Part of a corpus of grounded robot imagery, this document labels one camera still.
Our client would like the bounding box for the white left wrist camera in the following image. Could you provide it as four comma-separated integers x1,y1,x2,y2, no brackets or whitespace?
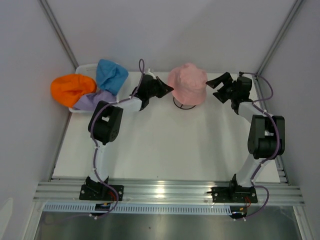
144,68,156,79

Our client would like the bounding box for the black wire hat stand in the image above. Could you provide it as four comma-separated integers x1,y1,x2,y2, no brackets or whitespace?
172,97,196,111

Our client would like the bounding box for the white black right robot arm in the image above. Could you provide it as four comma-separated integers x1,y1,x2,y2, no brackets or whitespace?
206,72,286,203

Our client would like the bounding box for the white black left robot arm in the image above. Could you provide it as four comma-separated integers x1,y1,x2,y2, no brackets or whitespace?
79,72,176,202

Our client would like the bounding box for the orange bucket hat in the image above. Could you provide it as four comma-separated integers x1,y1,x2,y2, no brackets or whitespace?
50,73,97,108

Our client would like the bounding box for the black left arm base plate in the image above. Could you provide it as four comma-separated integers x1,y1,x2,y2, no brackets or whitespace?
79,185,117,202

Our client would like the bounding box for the white slotted cable duct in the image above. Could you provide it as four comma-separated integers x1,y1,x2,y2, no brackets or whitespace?
43,202,232,216

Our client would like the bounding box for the lavender bucket hat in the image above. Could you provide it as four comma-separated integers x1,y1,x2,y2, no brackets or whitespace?
72,90,117,112

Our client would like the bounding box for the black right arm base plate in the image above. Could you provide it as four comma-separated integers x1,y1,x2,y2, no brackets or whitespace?
207,186,258,204

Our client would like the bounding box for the blue bucket hat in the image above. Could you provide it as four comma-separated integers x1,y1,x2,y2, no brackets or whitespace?
95,59,129,96

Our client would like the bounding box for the pink bucket hat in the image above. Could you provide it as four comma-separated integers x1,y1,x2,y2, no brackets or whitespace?
167,63,208,106

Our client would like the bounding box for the aluminium mounting rail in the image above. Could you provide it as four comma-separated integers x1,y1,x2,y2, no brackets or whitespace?
33,178,305,206

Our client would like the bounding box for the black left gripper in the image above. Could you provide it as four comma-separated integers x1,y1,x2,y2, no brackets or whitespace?
147,77,174,100

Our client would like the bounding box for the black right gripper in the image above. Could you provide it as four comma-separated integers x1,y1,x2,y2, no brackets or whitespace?
206,72,238,104

